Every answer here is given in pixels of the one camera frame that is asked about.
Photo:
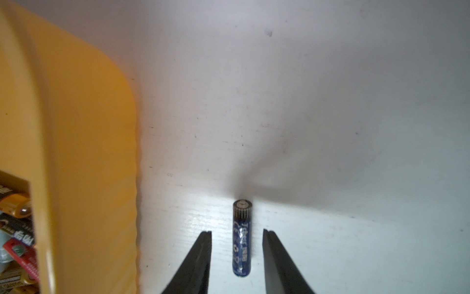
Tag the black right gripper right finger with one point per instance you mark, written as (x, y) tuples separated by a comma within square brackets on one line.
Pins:
[(281, 274)]

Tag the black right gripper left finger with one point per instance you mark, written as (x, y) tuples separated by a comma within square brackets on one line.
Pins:
[(192, 277)]

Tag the blue AAA battery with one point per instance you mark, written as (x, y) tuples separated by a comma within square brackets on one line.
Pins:
[(242, 228)]

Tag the red battery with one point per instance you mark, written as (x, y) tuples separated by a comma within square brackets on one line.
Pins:
[(24, 255)]

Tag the yellow plastic storage box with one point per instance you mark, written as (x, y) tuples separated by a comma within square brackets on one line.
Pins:
[(68, 134)]

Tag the black gold AAA battery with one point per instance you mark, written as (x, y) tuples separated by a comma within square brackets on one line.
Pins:
[(19, 229)]

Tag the black gold battery lower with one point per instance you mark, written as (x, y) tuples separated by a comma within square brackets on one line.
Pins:
[(16, 277)]

